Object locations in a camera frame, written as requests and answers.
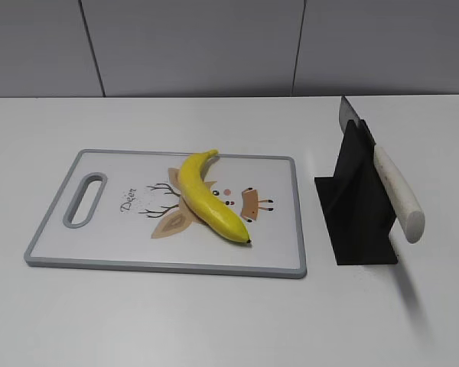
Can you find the yellow plastic banana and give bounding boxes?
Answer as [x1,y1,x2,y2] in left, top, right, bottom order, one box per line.
[177,149,251,244]

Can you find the white handled kitchen knife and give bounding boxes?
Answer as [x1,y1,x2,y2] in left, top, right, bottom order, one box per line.
[338,96,425,244]

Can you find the white grey deer cutting board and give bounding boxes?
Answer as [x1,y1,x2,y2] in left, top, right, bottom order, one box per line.
[24,149,307,279]

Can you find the black knife stand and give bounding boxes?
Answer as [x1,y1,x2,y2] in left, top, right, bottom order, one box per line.
[314,120,398,265]

